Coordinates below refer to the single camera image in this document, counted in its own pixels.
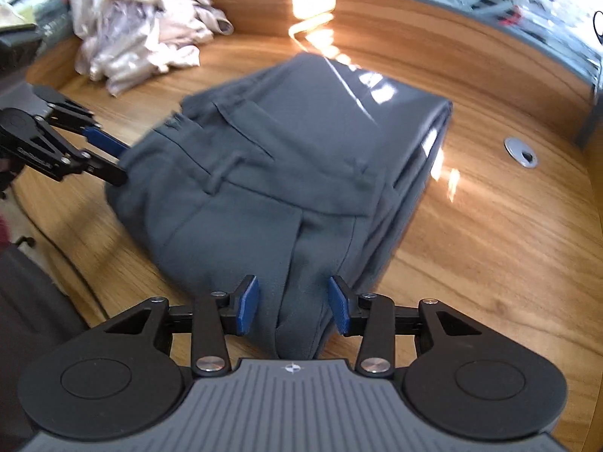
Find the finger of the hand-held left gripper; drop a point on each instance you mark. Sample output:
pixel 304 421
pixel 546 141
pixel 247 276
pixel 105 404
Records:
pixel 70 162
pixel 106 140

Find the grey pants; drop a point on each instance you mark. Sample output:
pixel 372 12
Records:
pixel 282 174

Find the pile of light clothes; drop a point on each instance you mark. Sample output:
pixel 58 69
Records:
pixel 141 33

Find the dark red garment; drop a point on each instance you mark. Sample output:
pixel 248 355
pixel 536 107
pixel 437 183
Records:
pixel 3 230

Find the metal desk grommet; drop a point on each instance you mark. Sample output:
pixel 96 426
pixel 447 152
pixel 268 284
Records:
pixel 520 151

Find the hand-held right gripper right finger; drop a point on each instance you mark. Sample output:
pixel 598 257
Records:
pixel 339 307

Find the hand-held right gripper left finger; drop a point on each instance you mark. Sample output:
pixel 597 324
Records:
pixel 248 304

